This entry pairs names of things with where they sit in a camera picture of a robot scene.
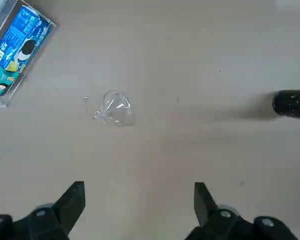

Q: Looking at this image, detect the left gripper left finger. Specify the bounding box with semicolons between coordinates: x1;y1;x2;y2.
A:
0;181;86;240

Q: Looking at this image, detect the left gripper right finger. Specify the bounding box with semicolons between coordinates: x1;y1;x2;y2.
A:
184;181;300;240

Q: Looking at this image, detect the clear plastic funnel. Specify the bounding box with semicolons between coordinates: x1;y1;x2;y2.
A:
90;89;137;128

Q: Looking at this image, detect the dark glass bottle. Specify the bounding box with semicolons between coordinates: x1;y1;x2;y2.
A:
271;89;300;119

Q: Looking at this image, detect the teal snack box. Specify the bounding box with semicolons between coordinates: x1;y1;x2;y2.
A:
0;66;19;99

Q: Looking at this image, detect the blue cookie box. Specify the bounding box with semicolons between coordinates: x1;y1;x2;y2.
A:
0;4;53;74

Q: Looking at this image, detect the clear acrylic stepped shelf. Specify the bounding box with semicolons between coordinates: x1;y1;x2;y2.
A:
0;0;58;109

